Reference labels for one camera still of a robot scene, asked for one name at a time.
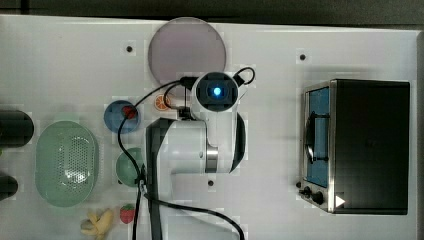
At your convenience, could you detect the orange slice toy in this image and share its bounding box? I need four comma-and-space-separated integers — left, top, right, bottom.
154, 94, 171, 111

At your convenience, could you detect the grey round plate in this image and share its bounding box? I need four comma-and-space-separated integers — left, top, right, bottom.
148, 17, 227, 84

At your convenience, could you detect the green oval strainer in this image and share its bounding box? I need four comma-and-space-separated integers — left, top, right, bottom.
35, 121, 99, 207

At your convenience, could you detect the small black cylinder container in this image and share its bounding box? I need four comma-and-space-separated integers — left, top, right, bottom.
0, 176, 18, 201

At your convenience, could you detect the blue bowl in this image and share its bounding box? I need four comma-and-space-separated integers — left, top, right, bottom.
103, 100, 140, 134

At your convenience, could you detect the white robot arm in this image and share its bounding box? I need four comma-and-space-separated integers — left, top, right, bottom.
144, 72, 248, 240

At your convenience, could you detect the red strawberry toy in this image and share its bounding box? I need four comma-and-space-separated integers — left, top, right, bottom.
119, 204, 135, 224

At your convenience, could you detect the green mug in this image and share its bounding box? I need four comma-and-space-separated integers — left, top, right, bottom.
116, 147, 144, 187

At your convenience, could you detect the yellow plush banana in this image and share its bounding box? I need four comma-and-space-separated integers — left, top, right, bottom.
80, 209, 114, 240

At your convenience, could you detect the red strawberry in bowl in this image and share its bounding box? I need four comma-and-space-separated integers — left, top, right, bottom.
122, 105, 138, 119

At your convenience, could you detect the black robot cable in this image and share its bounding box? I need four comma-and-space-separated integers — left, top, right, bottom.
117, 66, 256, 240

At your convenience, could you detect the toaster oven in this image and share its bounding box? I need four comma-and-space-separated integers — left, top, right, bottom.
296, 79, 410, 215

